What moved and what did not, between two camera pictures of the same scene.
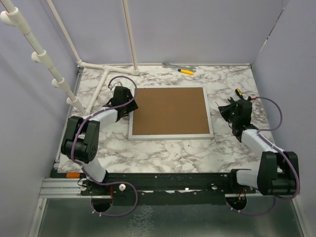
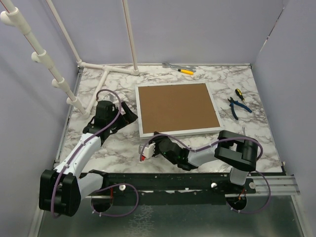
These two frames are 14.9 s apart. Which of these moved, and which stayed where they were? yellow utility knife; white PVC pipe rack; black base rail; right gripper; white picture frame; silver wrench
Moved: white picture frame; right gripper
Stayed: white PVC pipe rack; black base rail; silver wrench; yellow utility knife
